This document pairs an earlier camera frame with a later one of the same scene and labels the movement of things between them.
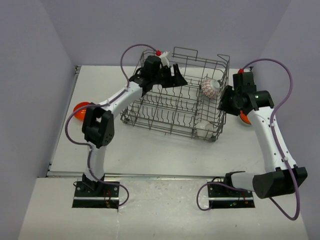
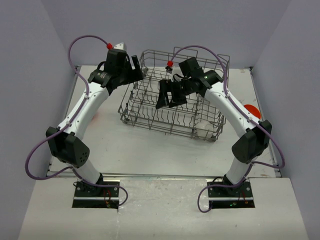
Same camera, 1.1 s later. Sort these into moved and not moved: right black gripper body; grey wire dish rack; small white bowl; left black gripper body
Moved: right black gripper body; left black gripper body
Not moved: grey wire dish rack; small white bowl
